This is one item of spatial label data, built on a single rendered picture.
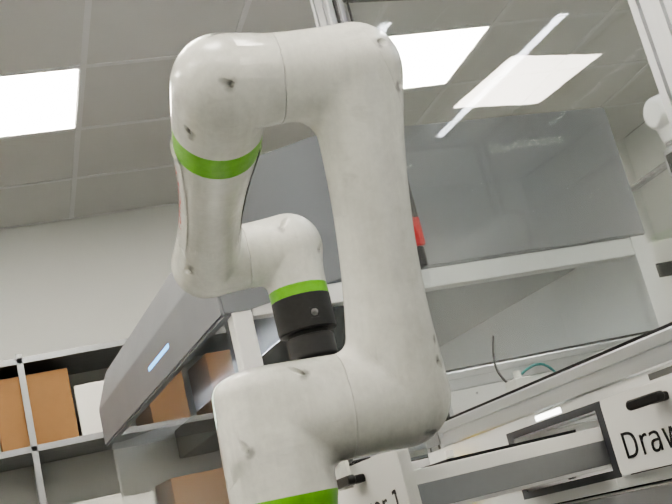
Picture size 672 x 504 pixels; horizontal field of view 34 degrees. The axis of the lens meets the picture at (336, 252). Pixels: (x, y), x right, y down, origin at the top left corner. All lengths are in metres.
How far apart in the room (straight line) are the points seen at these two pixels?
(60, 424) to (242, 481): 4.10
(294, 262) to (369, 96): 0.42
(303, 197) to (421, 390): 1.36
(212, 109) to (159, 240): 4.82
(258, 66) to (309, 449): 0.45
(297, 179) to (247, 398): 1.41
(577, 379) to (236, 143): 0.67
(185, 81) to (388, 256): 0.32
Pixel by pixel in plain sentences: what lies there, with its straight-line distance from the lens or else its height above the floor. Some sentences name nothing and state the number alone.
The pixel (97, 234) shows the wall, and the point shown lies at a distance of 6.08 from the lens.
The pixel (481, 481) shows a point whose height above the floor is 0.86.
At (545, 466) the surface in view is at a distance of 1.62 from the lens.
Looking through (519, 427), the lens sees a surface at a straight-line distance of 1.87.
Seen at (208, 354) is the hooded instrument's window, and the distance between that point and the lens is 2.69.
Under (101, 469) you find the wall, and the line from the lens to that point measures 5.80.
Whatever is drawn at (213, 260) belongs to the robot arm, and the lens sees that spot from 1.59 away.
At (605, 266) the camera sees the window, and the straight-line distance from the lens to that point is 1.62.
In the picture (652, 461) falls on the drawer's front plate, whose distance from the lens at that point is 1.57.
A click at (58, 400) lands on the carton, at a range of 5.39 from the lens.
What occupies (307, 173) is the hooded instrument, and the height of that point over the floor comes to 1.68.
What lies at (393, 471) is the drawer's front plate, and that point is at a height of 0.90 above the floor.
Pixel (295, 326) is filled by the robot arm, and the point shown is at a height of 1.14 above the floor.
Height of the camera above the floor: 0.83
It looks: 14 degrees up
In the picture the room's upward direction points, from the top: 14 degrees counter-clockwise
